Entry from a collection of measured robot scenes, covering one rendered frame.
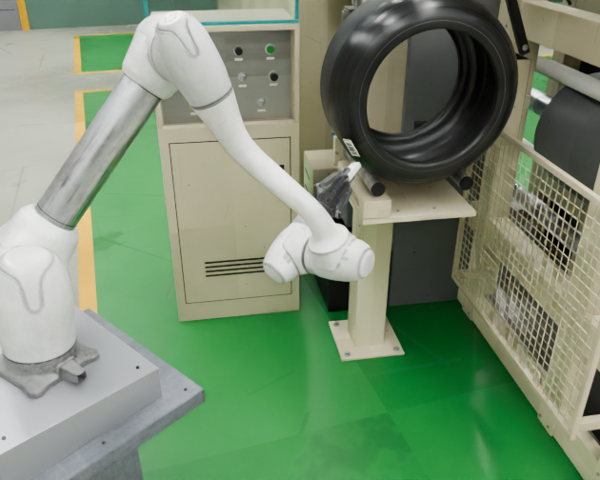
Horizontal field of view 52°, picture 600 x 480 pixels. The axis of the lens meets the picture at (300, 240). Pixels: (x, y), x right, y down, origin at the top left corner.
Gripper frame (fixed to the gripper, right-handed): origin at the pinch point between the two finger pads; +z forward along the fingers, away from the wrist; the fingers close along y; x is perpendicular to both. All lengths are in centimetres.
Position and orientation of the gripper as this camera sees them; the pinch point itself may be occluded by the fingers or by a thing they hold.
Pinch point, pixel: (350, 171)
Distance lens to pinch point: 178.6
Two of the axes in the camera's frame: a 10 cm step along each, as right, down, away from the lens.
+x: 7.0, 0.0, -7.2
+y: 4.9, 7.2, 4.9
